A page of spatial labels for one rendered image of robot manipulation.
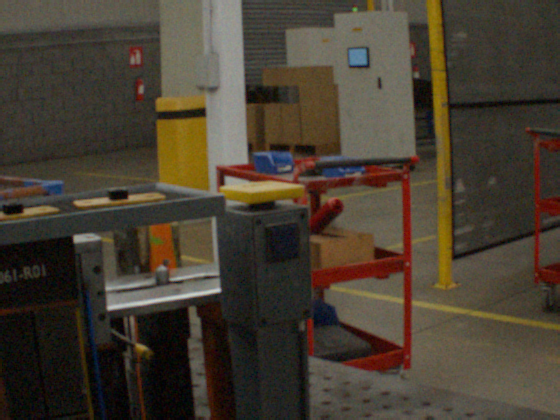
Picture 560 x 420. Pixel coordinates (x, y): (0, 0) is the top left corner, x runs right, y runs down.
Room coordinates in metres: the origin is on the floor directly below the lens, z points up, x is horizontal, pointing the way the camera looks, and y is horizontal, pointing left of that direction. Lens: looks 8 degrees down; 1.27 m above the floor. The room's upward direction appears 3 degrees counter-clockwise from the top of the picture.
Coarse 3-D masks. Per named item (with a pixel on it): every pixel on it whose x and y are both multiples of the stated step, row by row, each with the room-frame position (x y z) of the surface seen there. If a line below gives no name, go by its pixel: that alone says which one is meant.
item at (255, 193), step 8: (248, 184) 0.92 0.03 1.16; (256, 184) 0.92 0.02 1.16; (264, 184) 0.91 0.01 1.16; (272, 184) 0.91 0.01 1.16; (280, 184) 0.91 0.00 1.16; (288, 184) 0.91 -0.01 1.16; (224, 192) 0.90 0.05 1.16; (232, 192) 0.89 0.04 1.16; (240, 192) 0.88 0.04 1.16; (248, 192) 0.87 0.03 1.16; (256, 192) 0.87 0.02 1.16; (264, 192) 0.87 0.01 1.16; (272, 192) 0.88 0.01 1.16; (280, 192) 0.88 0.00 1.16; (288, 192) 0.89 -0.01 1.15; (296, 192) 0.89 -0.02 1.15; (240, 200) 0.88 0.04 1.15; (248, 200) 0.87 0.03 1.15; (256, 200) 0.87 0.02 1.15; (264, 200) 0.87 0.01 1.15; (272, 200) 0.88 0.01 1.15
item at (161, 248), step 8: (160, 224) 1.35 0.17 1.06; (168, 224) 1.36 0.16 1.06; (152, 232) 1.34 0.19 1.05; (160, 232) 1.35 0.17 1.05; (168, 232) 1.35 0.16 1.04; (152, 240) 1.34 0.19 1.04; (160, 240) 1.34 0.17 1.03; (168, 240) 1.35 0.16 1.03; (152, 248) 1.34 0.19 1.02; (160, 248) 1.34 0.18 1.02; (168, 248) 1.35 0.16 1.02; (152, 256) 1.34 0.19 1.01; (160, 256) 1.34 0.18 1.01; (168, 256) 1.35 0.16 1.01; (152, 264) 1.34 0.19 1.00; (160, 264) 1.34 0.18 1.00; (168, 264) 1.34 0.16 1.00; (176, 264) 1.35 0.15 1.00
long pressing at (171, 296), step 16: (176, 272) 1.28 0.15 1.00; (192, 272) 1.28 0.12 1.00; (208, 272) 1.27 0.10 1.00; (112, 288) 1.19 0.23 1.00; (128, 288) 1.20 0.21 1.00; (160, 288) 1.18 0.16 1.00; (176, 288) 1.18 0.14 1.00; (192, 288) 1.18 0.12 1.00; (208, 288) 1.16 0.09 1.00; (112, 304) 1.08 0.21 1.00; (128, 304) 1.09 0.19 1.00; (144, 304) 1.09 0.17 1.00; (160, 304) 1.11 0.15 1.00; (176, 304) 1.12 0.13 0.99; (192, 304) 1.13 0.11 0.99
